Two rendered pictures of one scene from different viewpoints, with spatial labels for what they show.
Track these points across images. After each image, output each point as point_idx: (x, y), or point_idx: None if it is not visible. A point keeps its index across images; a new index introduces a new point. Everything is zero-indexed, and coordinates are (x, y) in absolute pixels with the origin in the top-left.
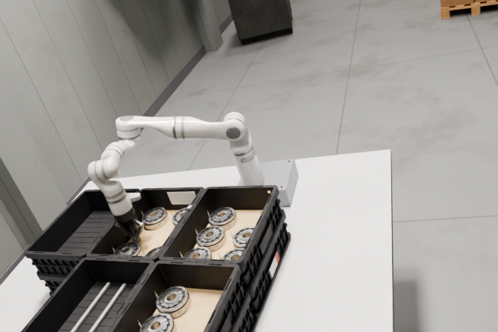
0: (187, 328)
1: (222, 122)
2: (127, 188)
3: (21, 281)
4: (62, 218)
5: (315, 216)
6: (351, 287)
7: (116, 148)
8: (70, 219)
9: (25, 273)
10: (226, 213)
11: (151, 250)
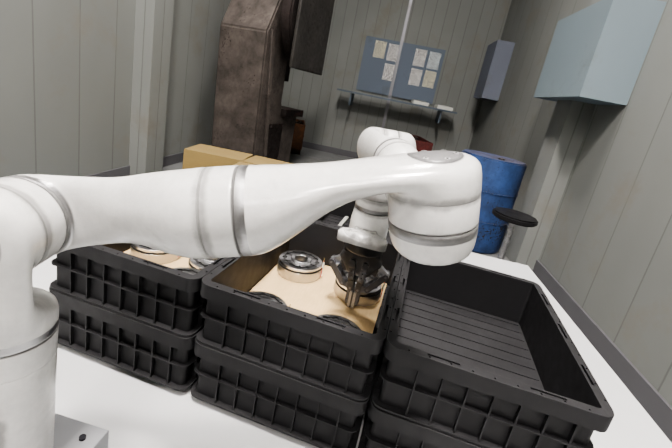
0: None
1: (66, 176)
2: (432, 359)
3: (614, 421)
4: (560, 343)
5: None
6: (55, 256)
7: (384, 144)
8: (558, 368)
9: (639, 445)
10: None
11: (313, 267)
